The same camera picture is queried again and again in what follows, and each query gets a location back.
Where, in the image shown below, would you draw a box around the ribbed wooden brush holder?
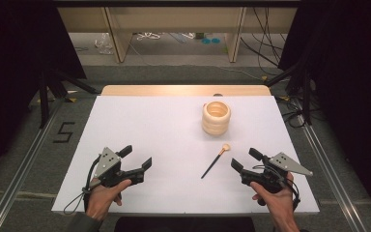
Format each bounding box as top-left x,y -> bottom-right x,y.
201,101 -> 232,136

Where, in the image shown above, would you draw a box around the clear plastic bag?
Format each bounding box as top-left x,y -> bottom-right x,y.
94,32 -> 115,55

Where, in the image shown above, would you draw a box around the white coiled cable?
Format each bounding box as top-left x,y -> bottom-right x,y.
135,32 -> 162,42

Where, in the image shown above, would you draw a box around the bundle of black hanging cables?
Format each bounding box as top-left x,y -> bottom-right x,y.
240,7 -> 288,77

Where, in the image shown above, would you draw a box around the metal floor rail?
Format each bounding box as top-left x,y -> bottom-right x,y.
0,99 -> 64,232
293,98 -> 368,232

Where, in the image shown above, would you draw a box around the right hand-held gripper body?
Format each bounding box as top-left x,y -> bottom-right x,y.
240,152 -> 314,195

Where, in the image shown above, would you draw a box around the black floor cables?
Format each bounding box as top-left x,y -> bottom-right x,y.
275,96 -> 307,129

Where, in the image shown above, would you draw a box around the person's right hand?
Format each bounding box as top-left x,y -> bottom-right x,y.
250,172 -> 300,220

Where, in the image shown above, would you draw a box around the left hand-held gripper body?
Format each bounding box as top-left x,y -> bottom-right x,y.
88,147 -> 145,189

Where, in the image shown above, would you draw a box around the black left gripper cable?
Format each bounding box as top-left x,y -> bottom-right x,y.
63,156 -> 102,216

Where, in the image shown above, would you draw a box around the black curtain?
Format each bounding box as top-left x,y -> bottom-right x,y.
0,0 -> 88,187
278,0 -> 371,225

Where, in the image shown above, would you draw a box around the black-handled makeup brush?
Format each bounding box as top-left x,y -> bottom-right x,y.
200,143 -> 232,180

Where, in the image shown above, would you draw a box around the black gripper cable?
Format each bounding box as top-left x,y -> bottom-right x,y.
63,156 -> 102,216
252,163 -> 301,213

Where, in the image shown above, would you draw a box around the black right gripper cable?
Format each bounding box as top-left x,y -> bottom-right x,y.
252,163 -> 301,213

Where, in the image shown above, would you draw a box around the black metal stand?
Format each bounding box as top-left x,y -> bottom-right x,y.
38,68 -> 99,130
265,61 -> 314,127

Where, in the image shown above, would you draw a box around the person's left hand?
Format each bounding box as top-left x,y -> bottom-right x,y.
86,178 -> 132,222

